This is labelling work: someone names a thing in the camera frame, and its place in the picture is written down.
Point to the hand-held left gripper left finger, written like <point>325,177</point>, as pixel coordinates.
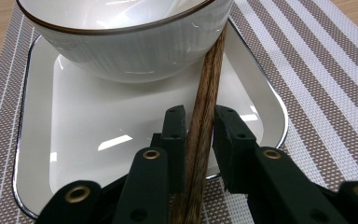
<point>174,130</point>

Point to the brown wooden chopstick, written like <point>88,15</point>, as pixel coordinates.
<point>209,121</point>
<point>196,124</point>

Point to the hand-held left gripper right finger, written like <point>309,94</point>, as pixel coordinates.
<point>233,146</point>

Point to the white square plate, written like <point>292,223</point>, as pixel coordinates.
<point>84,124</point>

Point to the grey striped placemat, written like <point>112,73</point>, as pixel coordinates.
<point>317,93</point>

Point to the white bowl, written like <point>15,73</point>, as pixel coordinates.
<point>130,53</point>

